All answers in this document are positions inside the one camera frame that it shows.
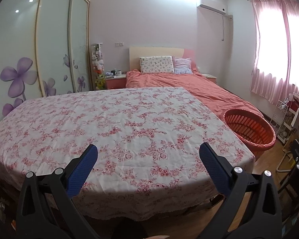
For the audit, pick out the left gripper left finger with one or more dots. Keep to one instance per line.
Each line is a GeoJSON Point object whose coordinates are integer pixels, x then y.
{"type": "Point", "coordinates": [46, 208]}

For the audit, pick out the floral pink tablecloth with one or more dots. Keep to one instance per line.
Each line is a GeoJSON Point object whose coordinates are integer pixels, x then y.
{"type": "Point", "coordinates": [148, 143]}

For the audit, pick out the beige and pink headboard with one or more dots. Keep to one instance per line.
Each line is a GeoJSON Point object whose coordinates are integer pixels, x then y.
{"type": "Point", "coordinates": [136, 52]}

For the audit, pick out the sliding wardrobe with flowers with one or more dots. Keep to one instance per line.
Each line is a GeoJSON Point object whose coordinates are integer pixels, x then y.
{"type": "Point", "coordinates": [44, 48]}

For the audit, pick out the pink window curtain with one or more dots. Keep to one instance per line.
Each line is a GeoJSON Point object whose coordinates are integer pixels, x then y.
{"type": "Point", "coordinates": [276, 67]}

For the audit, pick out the pink left nightstand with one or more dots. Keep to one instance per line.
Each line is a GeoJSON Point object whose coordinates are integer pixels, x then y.
{"type": "Point", "coordinates": [116, 82]}

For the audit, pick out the coral bed duvet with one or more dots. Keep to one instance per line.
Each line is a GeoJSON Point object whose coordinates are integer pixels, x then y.
{"type": "Point", "coordinates": [217, 99]}

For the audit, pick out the right nightstand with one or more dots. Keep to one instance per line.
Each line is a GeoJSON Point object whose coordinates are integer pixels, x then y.
{"type": "Point", "coordinates": [210, 77]}

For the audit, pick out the white wire rack shelf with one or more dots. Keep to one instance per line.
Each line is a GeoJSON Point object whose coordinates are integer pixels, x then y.
{"type": "Point", "coordinates": [283, 119]}

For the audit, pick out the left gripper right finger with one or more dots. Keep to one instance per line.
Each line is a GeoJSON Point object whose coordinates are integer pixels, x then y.
{"type": "Point", "coordinates": [262, 216]}

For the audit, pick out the pink striped pillow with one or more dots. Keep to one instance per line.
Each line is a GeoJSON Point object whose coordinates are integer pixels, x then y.
{"type": "Point", "coordinates": [182, 65]}

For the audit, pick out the plush toy display tube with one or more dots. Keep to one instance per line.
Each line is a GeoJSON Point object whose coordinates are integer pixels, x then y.
{"type": "Point", "coordinates": [98, 67]}

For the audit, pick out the floral white pillow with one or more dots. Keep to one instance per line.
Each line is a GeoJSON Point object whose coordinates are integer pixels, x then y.
{"type": "Point", "coordinates": [156, 64]}

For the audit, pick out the white wall air conditioner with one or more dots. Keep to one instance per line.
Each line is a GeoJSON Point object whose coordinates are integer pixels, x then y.
{"type": "Point", "coordinates": [213, 6]}

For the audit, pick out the white mug on nightstand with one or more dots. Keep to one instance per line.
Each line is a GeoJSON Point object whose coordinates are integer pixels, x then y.
{"type": "Point", "coordinates": [118, 73]}

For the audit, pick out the wall power socket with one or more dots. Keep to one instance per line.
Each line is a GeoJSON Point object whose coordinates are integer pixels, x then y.
{"type": "Point", "coordinates": [119, 44]}

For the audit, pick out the orange plastic laundry basket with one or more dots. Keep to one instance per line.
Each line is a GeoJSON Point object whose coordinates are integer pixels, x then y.
{"type": "Point", "coordinates": [253, 130]}

